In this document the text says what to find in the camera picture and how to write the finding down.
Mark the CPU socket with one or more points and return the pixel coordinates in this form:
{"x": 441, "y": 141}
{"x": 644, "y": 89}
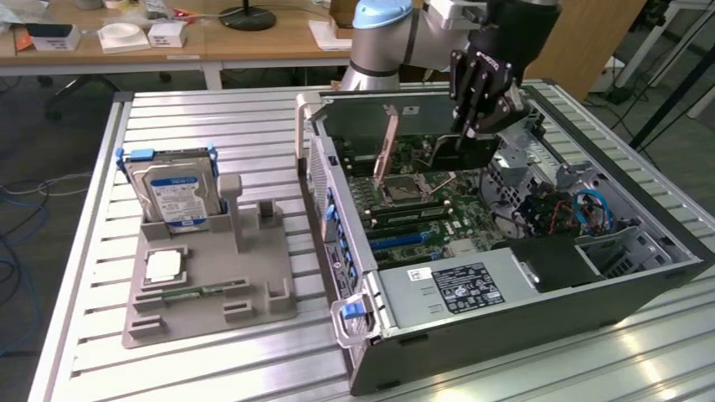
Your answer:
{"x": 403, "y": 189}

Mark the green RAM stick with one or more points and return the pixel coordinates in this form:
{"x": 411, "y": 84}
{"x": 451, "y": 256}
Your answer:
{"x": 194, "y": 290}

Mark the wooden desk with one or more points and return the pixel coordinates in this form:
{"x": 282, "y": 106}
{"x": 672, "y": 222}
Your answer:
{"x": 84, "y": 58}

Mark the metal socket cover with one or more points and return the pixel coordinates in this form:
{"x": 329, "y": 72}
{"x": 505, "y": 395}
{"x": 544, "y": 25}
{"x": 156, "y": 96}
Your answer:
{"x": 441, "y": 181}

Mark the grey power supply unit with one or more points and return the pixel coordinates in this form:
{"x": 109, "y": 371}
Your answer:
{"x": 452, "y": 289}

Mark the white box with dark top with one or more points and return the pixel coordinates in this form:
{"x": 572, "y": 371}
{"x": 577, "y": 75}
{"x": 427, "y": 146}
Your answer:
{"x": 52, "y": 37}

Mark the black plastic shroud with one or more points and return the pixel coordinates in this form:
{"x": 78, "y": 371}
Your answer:
{"x": 552, "y": 264}

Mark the white table frame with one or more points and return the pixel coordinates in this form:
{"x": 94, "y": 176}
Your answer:
{"x": 669, "y": 42}

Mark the black round lamp base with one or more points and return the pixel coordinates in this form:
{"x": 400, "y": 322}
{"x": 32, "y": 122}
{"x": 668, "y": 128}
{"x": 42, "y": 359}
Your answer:
{"x": 248, "y": 19}

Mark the green motherboard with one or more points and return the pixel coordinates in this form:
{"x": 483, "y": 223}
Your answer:
{"x": 447, "y": 222}

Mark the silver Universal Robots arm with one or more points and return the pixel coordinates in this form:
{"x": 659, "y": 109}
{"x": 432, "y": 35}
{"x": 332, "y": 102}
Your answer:
{"x": 385, "y": 42}

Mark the plain white box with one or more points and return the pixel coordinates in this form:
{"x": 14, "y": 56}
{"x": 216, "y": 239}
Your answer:
{"x": 166, "y": 34}

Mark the white square dish holder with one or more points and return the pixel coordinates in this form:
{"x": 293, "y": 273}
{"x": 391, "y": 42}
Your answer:
{"x": 122, "y": 37}

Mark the black graphics card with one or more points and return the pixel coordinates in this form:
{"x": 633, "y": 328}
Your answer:
{"x": 463, "y": 153}

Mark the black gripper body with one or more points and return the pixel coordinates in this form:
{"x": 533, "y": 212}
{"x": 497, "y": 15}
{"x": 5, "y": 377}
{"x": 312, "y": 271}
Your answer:
{"x": 519, "y": 29}

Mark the white paper stack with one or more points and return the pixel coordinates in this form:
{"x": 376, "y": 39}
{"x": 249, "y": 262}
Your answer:
{"x": 329, "y": 39}

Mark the wooden cabinet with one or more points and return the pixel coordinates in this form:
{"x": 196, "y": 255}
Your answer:
{"x": 585, "y": 46}

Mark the black office chair base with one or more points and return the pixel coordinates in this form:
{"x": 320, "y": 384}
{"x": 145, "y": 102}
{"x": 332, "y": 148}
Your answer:
{"x": 72, "y": 90}

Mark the blue expansion slot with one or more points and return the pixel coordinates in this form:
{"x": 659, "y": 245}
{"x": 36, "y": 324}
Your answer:
{"x": 399, "y": 240}

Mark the grey parts rack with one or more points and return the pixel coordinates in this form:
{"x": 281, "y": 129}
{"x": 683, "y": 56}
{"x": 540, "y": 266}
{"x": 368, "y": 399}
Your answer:
{"x": 212, "y": 301}

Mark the black installed RAM stick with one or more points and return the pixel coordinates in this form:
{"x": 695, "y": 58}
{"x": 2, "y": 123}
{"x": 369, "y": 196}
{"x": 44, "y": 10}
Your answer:
{"x": 407, "y": 215}

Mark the hard disk in blue caddy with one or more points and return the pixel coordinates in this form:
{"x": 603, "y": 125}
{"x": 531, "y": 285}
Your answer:
{"x": 173, "y": 197}

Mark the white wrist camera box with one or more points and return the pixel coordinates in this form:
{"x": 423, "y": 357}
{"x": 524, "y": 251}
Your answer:
{"x": 449, "y": 10}

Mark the silver CPU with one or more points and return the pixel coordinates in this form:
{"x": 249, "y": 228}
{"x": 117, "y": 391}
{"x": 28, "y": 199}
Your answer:
{"x": 162, "y": 266}

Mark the open black PC case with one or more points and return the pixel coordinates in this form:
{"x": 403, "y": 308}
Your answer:
{"x": 503, "y": 318}

